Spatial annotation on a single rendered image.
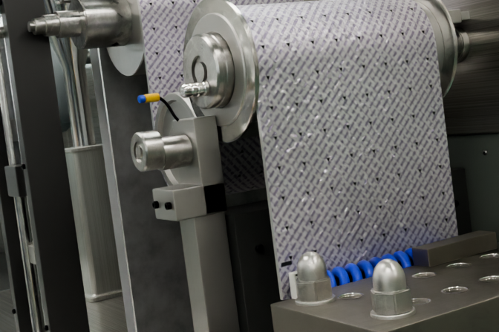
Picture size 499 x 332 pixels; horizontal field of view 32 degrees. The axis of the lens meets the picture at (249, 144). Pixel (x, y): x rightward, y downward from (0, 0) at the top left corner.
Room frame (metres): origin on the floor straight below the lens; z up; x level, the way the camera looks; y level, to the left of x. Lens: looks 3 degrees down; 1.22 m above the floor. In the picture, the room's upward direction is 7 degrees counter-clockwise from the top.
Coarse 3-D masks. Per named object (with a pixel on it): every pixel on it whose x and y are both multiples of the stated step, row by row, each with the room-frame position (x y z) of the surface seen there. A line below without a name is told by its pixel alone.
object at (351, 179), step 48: (384, 96) 0.92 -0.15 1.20; (432, 96) 0.96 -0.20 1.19; (288, 144) 0.86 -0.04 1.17; (336, 144) 0.89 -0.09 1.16; (384, 144) 0.92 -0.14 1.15; (432, 144) 0.95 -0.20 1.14; (288, 192) 0.85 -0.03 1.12; (336, 192) 0.88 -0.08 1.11; (384, 192) 0.91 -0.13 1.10; (432, 192) 0.95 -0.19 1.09; (288, 240) 0.85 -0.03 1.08; (336, 240) 0.88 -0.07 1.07; (384, 240) 0.91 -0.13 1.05; (432, 240) 0.94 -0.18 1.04; (288, 288) 0.85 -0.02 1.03
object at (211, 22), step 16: (208, 16) 0.89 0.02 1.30; (432, 16) 0.98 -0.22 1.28; (208, 32) 0.90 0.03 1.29; (224, 32) 0.87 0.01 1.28; (240, 48) 0.85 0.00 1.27; (240, 64) 0.85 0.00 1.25; (240, 80) 0.85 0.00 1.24; (240, 96) 0.86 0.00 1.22; (208, 112) 0.92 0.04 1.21; (224, 112) 0.89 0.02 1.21; (256, 112) 0.88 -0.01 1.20
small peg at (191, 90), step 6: (186, 84) 0.86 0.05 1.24; (192, 84) 0.86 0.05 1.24; (198, 84) 0.86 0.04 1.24; (204, 84) 0.87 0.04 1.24; (180, 90) 0.86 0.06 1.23; (186, 90) 0.85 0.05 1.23; (192, 90) 0.86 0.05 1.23; (198, 90) 0.86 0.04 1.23; (204, 90) 0.87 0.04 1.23; (186, 96) 0.86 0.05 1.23; (192, 96) 0.86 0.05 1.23; (198, 96) 0.87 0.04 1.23
